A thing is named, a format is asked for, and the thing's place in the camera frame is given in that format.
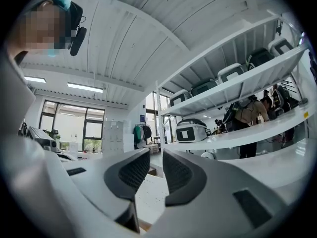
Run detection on wooden steps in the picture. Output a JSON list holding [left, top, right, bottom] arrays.
[[148, 165, 164, 178]]

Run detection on white plastic laundry basket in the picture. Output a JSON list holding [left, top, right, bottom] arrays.
[[135, 174, 171, 227]]

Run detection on ceiling light panel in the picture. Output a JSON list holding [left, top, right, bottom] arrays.
[[66, 82, 104, 94], [23, 75, 47, 84]]

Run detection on teal hair scrunchie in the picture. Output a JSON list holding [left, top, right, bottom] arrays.
[[51, 0, 72, 10]]

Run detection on dark appliance with framed panel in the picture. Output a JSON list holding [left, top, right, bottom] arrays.
[[190, 79, 218, 96], [247, 48, 274, 70]]

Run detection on black head-mounted camera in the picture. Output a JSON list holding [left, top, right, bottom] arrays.
[[70, 26, 88, 57]]

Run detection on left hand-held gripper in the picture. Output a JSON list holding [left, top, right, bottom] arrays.
[[26, 126, 86, 162]]

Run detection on person's grey printed t-shirt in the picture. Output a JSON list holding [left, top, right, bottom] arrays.
[[0, 50, 38, 143]]

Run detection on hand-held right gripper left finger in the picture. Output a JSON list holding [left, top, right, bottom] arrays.
[[61, 148, 151, 220]]

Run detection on white round device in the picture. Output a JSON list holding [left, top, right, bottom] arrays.
[[200, 151, 216, 161]]

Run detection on white metal shelving rack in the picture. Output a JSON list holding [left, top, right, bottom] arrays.
[[155, 8, 317, 190]]

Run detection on hanging clothes rack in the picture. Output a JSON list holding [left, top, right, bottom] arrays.
[[133, 122, 153, 149]]

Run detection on black-framed window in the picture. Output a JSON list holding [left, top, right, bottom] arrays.
[[39, 100, 106, 153]]

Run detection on person's head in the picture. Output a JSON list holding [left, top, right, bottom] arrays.
[[6, 0, 84, 59]]

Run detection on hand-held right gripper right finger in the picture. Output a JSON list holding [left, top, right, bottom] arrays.
[[146, 149, 289, 238]]

